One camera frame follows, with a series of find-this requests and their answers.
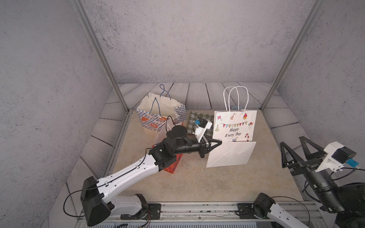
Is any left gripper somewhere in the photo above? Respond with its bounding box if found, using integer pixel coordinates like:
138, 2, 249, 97
171, 134, 221, 159

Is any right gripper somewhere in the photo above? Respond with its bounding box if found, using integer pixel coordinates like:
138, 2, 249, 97
282, 137, 346, 214

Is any white Happy Every Day bag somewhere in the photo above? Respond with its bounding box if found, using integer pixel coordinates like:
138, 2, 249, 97
206, 85, 257, 168

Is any red paper gift bag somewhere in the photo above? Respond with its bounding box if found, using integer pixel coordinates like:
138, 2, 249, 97
148, 121, 182, 172

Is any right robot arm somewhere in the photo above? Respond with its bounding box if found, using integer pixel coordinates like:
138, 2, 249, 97
279, 136, 365, 228

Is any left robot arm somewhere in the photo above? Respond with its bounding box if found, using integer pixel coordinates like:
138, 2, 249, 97
80, 125, 222, 227

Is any blue checkered paper bag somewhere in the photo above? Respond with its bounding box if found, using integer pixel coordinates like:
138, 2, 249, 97
136, 84, 187, 132

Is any green checkered cloth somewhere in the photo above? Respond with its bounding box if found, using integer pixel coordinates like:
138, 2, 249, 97
186, 111, 215, 137

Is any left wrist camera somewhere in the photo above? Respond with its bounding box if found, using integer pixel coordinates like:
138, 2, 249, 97
193, 118, 213, 143

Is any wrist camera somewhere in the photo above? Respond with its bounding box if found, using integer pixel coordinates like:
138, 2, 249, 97
193, 118, 213, 143
315, 142, 360, 173

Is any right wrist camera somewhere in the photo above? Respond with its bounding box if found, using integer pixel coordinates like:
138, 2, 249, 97
315, 142, 360, 173

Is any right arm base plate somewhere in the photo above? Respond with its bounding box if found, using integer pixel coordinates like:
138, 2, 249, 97
235, 203, 255, 219

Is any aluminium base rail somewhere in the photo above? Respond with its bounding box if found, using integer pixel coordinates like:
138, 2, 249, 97
97, 201, 335, 228

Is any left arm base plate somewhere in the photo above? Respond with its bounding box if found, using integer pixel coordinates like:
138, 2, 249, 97
120, 203, 162, 220

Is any right frame post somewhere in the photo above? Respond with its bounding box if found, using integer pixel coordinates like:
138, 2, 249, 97
260, 0, 326, 112

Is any frame post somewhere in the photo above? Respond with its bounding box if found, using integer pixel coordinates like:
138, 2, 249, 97
71, 0, 129, 113
260, 0, 326, 112

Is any left frame post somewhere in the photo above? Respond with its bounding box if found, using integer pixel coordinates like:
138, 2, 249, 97
71, 0, 129, 113

